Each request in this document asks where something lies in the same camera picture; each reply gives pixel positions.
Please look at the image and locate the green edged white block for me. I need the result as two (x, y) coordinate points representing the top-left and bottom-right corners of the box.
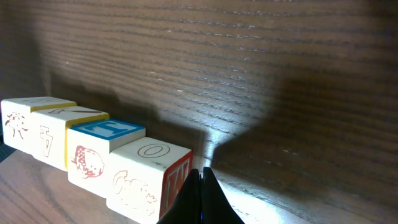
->
(1, 96), (77, 154)

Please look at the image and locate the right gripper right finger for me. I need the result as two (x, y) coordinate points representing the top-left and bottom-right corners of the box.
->
(201, 167), (244, 224)

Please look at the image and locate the teal edged white block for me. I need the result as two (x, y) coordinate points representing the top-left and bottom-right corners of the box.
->
(106, 137), (193, 223)

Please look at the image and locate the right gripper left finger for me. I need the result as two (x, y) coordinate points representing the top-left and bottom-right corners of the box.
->
(157, 169), (201, 224)

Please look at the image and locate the white block brown picture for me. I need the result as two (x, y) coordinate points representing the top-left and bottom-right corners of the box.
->
(67, 119), (146, 198)

